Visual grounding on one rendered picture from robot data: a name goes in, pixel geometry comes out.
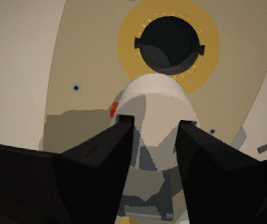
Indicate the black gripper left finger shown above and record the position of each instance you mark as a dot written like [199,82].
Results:
[80,186]

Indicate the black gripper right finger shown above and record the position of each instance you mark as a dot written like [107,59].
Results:
[221,184]

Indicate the grey cylinder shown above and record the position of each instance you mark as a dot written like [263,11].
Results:
[157,103]

